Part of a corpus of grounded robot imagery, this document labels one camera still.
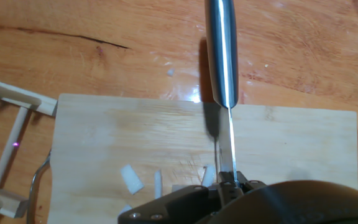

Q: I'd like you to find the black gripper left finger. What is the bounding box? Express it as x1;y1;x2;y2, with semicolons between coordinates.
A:
118;180;233;224

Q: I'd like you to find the steel cleaver knife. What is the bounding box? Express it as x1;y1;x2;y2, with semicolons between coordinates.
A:
204;0;239;183

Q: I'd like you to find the white radish slice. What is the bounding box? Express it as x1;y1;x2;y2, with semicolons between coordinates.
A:
154;169;163;200
117;204;133;216
119;164;145;195

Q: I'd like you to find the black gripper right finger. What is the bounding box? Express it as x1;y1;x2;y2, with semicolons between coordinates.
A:
228;170;269;200

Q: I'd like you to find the white radish chunk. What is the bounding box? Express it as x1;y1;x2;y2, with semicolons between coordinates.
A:
201;164;218;187

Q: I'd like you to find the wooden cutting board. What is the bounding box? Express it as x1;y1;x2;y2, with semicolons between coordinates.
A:
26;93;358;224

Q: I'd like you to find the wooden peg dish rack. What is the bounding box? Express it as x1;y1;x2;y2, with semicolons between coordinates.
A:
0;75;58;219

